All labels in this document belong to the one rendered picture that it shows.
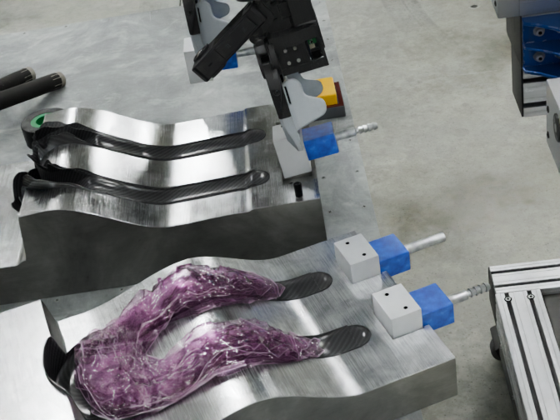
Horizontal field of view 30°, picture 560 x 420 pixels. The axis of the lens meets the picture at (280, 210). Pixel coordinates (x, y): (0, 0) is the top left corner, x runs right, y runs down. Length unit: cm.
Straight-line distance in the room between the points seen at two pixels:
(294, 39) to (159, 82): 63
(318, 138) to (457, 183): 159
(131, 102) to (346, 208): 52
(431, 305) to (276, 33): 37
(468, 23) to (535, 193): 106
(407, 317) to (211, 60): 40
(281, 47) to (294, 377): 41
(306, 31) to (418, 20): 255
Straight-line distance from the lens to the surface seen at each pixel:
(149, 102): 179
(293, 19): 126
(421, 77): 341
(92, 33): 210
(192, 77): 158
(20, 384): 112
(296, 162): 132
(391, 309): 113
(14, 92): 183
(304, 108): 128
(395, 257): 123
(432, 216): 277
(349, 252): 122
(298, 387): 106
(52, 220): 133
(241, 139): 146
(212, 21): 153
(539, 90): 173
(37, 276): 138
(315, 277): 124
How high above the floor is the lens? 162
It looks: 34 degrees down
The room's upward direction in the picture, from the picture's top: 10 degrees counter-clockwise
